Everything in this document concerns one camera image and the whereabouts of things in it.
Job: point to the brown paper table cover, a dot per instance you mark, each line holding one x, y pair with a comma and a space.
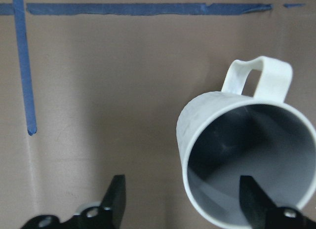
108, 90

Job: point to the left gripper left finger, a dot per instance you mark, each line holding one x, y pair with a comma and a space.
105, 214

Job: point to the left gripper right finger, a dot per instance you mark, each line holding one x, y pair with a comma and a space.
262, 213

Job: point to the white mug grey inside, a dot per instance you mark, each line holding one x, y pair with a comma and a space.
246, 128

